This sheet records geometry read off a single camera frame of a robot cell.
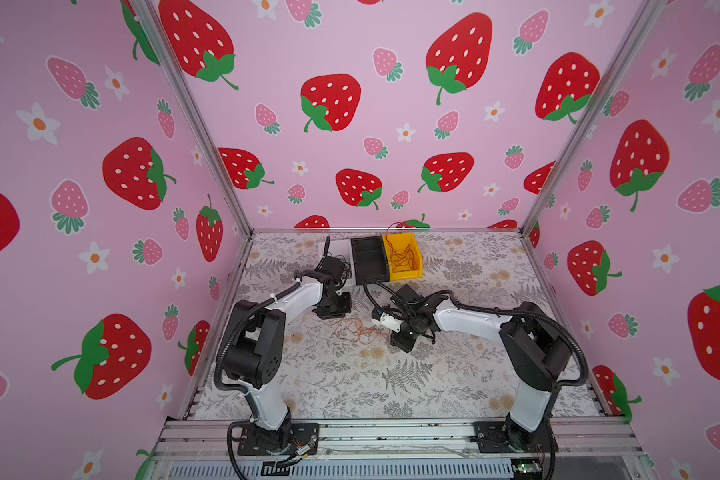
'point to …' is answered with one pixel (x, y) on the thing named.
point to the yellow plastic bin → (401, 241)
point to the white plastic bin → (332, 248)
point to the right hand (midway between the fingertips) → (391, 339)
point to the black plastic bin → (370, 260)
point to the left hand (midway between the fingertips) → (347, 312)
